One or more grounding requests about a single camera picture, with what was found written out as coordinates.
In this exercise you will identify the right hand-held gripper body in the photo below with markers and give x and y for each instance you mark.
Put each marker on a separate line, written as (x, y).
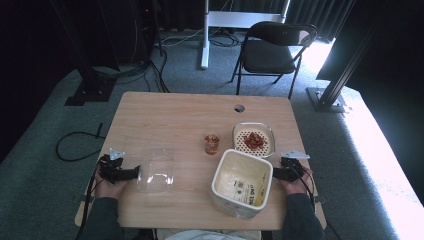
(291, 168)

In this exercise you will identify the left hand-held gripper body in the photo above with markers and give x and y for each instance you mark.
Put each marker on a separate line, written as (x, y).
(111, 166)

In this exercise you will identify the white square bin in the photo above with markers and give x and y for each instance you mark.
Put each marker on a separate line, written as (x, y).
(220, 193)

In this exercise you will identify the small clear glass cup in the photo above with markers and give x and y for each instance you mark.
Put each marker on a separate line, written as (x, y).
(212, 146)

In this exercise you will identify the person's right hand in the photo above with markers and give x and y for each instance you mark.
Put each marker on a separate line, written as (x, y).
(296, 186)

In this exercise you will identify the person's left hand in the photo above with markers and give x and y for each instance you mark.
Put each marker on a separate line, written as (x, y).
(110, 190)

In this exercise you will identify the pale printed packet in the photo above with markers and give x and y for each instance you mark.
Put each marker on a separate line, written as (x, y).
(248, 191)

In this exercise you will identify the pile of red food pieces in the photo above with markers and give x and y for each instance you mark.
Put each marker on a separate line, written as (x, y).
(255, 140)

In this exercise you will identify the grey tape strip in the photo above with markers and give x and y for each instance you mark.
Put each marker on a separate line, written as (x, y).
(320, 199)
(80, 198)

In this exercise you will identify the light wooden table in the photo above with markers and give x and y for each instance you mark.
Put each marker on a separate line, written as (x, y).
(166, 113)

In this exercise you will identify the reddish food leftovers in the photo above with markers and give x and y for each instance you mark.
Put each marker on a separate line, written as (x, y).
(212, 140)

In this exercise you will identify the black metal stand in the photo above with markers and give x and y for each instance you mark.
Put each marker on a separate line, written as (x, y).
(328, 96)
(90, 90)

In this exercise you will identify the person's lap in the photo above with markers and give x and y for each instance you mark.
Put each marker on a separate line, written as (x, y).
(206, 235)

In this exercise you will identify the black folding chair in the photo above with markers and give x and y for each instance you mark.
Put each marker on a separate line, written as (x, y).
(268, 55)

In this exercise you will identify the black equipment cabinet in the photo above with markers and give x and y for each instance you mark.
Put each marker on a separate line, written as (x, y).
(133, 30)

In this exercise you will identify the dark curtain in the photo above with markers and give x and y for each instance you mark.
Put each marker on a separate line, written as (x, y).
(313, 16)

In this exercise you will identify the white desk frame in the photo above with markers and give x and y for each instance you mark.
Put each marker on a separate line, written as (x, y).
(205, 40)

